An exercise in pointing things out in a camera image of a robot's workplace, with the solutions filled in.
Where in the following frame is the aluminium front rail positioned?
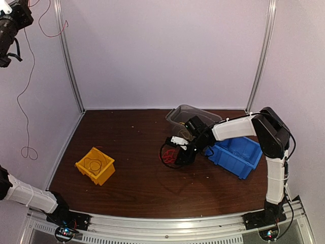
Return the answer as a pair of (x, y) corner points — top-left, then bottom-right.
(18, 200), (315, 243)

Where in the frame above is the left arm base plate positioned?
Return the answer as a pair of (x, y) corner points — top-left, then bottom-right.
(44, 208), (90, 231)

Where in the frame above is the blue cable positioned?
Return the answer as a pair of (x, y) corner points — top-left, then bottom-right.
(230, 149), (248, 160)

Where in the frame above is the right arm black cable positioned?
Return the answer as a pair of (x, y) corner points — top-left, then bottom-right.
(159, 142), (214, 170)

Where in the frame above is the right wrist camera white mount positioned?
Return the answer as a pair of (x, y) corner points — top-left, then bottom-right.
(166, 136), (189, 150)

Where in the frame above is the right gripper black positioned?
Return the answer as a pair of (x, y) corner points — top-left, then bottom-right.
(176, 137), (210, 165)

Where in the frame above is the yellow plastic bin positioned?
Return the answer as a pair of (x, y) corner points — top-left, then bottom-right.
(75, 147), (115, 186)

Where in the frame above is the aluminium corner post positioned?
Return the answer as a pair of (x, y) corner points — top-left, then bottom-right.
(53, 0), (85, 113)
(245, 0), (277, 114)

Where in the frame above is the blue plastic bin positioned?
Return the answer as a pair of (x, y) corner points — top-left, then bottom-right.
(205, 137), (263, 179)

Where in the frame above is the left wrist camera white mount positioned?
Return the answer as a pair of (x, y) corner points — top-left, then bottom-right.
(0, 0), (12, 15)

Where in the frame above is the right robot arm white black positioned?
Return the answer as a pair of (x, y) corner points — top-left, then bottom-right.
(170, 107), (292, 225)

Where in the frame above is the right aluminium corner post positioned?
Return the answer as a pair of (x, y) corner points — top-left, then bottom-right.
(245, 0), (277, 114)

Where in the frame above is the yellow cable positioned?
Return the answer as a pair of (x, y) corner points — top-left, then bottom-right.
(177, 121), (192, 140)

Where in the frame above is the left aluminium corner post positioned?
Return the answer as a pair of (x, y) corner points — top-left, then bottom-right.
(53, 0), (85, 113)

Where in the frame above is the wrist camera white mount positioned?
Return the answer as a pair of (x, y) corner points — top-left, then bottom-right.
(0, 0), (12, 15)
(166, 136), (189, 150)

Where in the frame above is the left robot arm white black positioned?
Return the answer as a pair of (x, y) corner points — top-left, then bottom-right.
(1, 1), (73, 226)

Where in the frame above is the clear grey plastic container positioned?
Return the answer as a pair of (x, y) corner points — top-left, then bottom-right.
(166, 104), (222, 141)

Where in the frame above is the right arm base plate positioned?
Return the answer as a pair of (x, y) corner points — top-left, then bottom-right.
(243, 209), (287, 230)

